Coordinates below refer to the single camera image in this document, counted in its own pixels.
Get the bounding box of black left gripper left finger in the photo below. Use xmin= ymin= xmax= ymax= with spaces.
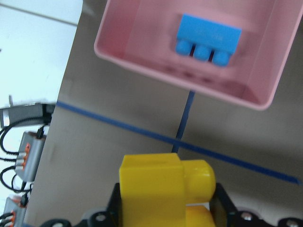
xmin=106 ymin=183 xmax=123 ymax=227

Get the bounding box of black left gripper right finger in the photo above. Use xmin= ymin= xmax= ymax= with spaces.
xmin=209 ymin=183 xmax=238 ymax=227

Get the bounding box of yellow toy block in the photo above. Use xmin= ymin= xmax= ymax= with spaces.
xmin=119 ymin=153 xmax=216 ymax=227

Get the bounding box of blue toy block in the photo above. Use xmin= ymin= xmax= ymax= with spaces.
xmin=175 ymin=14 xmax=242 ymax=67

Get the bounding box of pink plastic box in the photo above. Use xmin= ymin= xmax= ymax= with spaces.
xmin=94 ymin=0 xmax=303 ymax=110

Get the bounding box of black power adapter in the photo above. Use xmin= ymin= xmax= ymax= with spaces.
xmin=0 ymin=103 xmax=55 ymax=128

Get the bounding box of grey cable adapter box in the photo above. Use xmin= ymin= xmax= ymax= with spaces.
xmin=14 ymin=131 xmax=46 ymax=182

